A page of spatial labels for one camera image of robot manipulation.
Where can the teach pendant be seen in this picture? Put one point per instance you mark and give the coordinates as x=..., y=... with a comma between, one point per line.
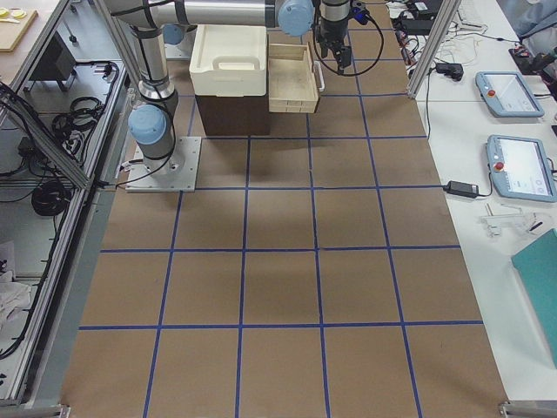
x=508, y=95
x=520, y=169

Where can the black power adapter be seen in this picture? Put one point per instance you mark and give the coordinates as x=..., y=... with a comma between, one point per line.
x=462, y=189

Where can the teach pendant near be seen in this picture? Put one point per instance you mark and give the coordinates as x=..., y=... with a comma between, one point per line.
x=520, y=169

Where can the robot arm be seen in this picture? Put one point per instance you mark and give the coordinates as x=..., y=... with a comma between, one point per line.
x=151, y=124
x=337, y=10

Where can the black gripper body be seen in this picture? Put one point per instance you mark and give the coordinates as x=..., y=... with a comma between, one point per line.
x=330, y=27

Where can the teach pendant far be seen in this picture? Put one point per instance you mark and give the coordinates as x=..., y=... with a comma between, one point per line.
x=508, y=95

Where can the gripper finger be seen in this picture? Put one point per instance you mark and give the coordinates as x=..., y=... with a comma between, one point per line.
x=343, y=58

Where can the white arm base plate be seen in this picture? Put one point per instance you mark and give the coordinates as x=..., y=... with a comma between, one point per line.
x=179, y=173

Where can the wooden drawer with handle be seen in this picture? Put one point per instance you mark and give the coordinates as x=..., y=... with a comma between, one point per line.
x=295, y=79

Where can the aluminium frame post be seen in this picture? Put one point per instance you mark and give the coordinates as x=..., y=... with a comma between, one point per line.
x=438, y=32

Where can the white plastic tray box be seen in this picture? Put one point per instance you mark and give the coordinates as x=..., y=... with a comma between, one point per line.
x=229, y=61

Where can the brown cabinet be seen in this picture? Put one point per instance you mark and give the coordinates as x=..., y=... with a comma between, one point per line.
x=234, y=116

